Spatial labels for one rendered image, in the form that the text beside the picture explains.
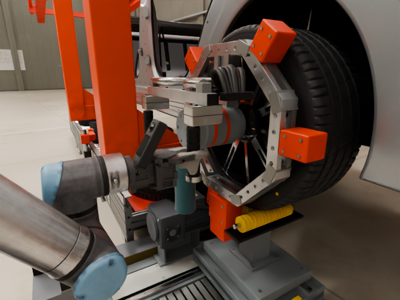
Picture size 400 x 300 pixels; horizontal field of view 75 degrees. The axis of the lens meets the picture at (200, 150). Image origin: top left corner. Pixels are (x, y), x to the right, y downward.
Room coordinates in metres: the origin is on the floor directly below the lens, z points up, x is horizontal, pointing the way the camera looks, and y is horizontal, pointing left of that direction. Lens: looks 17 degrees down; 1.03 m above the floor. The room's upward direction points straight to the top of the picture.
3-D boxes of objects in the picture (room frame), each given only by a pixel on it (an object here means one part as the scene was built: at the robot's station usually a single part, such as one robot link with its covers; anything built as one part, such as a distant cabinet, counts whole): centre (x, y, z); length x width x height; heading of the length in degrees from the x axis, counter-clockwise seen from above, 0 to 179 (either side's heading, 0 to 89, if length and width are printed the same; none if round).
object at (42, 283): (0.76, 0.47, 0.44); 0.43 x 0.17 x 0.03; 30
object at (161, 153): (0.59, 0.12, 0.80); 0.12 x 0.08 x 0.09; 120
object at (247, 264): (1.00, -0.25, 0.32); 0.40 x 0.30 x 0.28; 30
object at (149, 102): (0.96, 0.16, 0.93); 0.09 x 0.05 x 0.05; 120
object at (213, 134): (0.88, -0.04, 0.85); 0.21 x 0.14 x 0.14; 120
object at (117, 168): (0.55, 0.19, 0.81); 0.10 x 0.05 x 0.09; 30
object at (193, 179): (0.65, 0.02, 0.83); 0.04 x 0.04 x 0.16
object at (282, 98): (0.92, -0.10, 0.85); 0.54 x 0.07 x 0.54; 30
